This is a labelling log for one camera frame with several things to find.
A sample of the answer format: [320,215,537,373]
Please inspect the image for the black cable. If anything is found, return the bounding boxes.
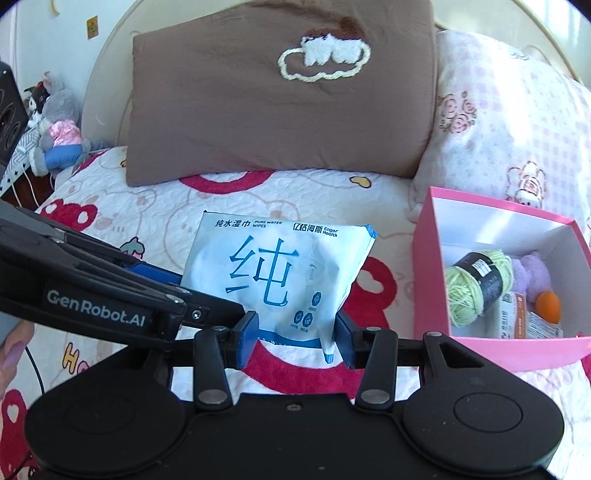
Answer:
[22,343,48,398]

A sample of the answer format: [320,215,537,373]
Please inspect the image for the grey plush toy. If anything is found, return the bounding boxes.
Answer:
[30,71,92,177]

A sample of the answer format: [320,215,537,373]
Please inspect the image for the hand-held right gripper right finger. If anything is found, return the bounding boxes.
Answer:
[334,310,491,412]

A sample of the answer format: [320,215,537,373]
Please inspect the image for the orange makeup sponge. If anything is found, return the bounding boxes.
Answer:
[535,290,563,325]

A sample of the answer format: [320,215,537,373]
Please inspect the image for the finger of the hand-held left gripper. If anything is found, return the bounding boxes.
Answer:
[152,285,246,332]
[60,230,185,290]

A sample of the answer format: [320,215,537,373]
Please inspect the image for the pink cardboard box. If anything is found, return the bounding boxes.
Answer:
[413,185,591,373]

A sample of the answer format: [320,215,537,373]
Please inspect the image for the white cable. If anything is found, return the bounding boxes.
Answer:
[13,137,34,209]

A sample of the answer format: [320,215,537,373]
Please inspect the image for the orange white small packet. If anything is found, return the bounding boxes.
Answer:
[498,291,565,341]

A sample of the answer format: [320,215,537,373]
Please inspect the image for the purple plush toy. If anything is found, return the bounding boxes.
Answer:
[510,251,553,297]

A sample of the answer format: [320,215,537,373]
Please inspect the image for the green yarn ball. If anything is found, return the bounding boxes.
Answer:
[444,248,515,329]

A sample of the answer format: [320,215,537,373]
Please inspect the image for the blue wet wipes pack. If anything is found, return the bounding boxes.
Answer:
[180,209,379,366]

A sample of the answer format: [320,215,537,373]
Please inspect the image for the pink checked printed pillow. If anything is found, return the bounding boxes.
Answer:
[408,29,591,241]

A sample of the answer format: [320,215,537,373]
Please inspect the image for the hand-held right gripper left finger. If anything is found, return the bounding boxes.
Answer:
[170,310,260,414]

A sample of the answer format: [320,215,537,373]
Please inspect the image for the black plush toy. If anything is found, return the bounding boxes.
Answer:
[23,82,48,126]

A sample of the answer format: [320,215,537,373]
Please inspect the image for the bear printed blanket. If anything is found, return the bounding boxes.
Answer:
[0,144,591,480]

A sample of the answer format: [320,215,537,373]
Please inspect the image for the person's left hand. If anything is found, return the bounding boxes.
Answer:
[0,320,36,398]

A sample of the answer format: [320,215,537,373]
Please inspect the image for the brown pillow with cloud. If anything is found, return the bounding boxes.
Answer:
[125,0,440,188]

